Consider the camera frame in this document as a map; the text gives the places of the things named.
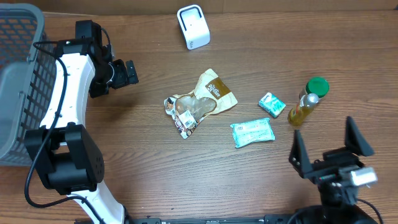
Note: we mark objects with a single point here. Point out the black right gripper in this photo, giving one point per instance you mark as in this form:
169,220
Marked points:
356,142

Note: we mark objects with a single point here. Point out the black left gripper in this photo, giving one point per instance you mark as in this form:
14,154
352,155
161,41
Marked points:
124,79

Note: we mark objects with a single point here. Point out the yellow dish soap bottle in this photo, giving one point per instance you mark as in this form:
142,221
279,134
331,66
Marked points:
302,109

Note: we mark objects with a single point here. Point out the green lid jar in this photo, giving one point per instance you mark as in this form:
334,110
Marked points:
316,85

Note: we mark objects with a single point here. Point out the teal snack wrapper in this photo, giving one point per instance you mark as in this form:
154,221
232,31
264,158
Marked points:
252,131

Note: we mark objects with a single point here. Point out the green tissue pack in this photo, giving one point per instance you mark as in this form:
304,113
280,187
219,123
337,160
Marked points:
270,103

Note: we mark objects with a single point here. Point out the brown snack pouch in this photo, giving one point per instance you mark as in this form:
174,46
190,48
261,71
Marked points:
210,96

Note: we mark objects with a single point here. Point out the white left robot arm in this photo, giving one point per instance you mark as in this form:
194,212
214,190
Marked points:
66,162

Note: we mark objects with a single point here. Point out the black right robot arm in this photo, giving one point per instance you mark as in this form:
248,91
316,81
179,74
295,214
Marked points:
338,205

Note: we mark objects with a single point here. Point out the white barcode scanner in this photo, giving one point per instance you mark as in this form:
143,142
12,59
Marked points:
193,25

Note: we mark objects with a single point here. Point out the grey plastic mesh basket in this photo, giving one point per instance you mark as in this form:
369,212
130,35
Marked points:
27,79

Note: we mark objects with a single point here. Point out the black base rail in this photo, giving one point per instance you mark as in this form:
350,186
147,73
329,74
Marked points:
267,219

